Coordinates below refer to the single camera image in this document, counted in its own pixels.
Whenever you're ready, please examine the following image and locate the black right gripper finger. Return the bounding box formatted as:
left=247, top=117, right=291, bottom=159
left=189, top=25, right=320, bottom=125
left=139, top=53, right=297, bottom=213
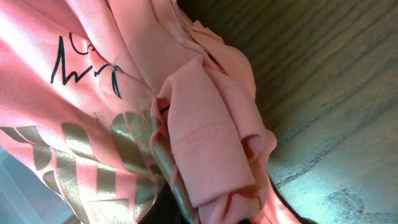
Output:
left=138, top=182, right=252, bottom=224

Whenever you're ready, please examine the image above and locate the pink printed t-shirt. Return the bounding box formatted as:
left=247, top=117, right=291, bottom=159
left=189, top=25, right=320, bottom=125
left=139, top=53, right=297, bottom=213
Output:
left=1, top=1, right=297, bottom=223

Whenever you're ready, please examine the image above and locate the clear plastic storage bin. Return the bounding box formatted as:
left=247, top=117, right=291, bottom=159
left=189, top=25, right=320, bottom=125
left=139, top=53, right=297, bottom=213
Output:
left=1, top=149, right=78, bottom=224

